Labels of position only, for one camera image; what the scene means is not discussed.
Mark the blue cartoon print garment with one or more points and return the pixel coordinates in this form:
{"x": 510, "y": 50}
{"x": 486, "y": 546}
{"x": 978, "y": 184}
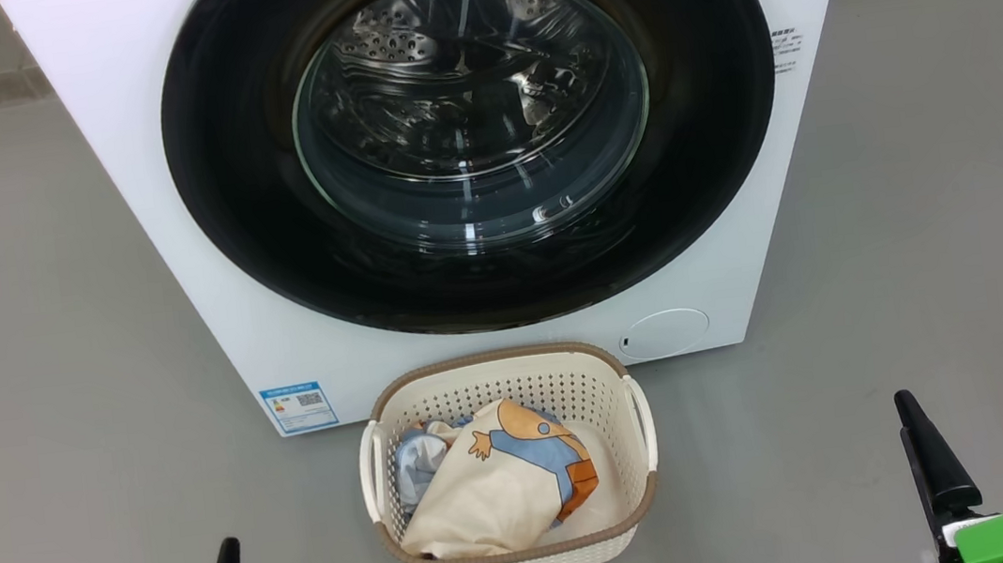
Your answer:
{"x": 414, "y": 466}

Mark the cream cartoon print garment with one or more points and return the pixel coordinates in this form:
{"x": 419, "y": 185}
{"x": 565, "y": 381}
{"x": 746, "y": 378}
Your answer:
{"x": 489, "y": 500}

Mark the black round glass washer door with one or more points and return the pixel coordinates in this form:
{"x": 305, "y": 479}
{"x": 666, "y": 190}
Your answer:
{"x": 247, "y": 206}

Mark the white front-load washing machine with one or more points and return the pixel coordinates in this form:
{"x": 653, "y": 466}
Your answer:
{"x": 275, "y": 364}

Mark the white paper with print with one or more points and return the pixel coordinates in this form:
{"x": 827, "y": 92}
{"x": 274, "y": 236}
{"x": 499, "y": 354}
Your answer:
{"x": 299, "y": 408}

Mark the round white filter cover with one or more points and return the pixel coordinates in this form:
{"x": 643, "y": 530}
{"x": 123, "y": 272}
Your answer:
{"x": 666, "y": 334}

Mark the small printed text sticker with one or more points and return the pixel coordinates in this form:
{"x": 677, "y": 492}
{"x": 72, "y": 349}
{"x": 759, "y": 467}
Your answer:
{"x": 785, "y": 51}

